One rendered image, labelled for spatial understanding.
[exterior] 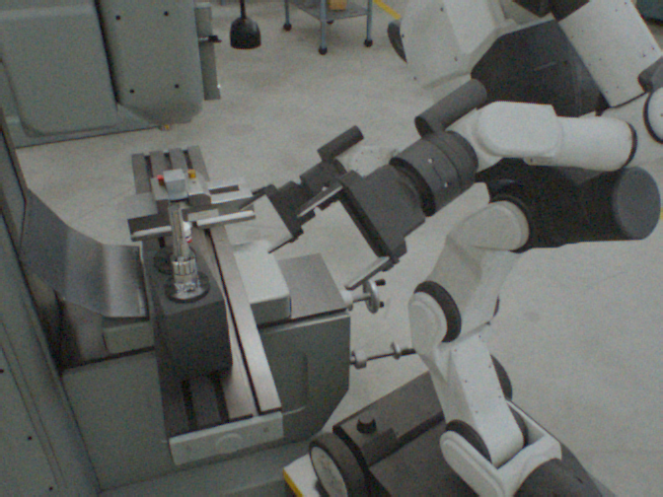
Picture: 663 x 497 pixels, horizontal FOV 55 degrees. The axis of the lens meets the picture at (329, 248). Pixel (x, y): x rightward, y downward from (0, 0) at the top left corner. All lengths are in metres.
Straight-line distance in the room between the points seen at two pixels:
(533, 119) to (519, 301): 2.29
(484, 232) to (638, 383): 1.80
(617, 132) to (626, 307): 2.33
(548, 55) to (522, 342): 1.93
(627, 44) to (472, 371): 0.81
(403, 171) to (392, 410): 1.06
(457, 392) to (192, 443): 0.60
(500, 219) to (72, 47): 0.87
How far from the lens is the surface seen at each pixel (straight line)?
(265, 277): 1.80
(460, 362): 1.48
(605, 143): 0.92
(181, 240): 1.23
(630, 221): 1.05
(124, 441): 2.01
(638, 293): 3.34
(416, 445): 1.72
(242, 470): 2.13
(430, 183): 0.76
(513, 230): 1.12
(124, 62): 1.41
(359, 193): 0.75
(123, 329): 1.72
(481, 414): 1.53
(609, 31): 0.97
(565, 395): 2.72
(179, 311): 1.27
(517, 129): 0.82
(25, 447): 1.90
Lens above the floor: 1.93
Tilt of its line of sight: 36 degrees down
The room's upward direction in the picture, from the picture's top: straight up
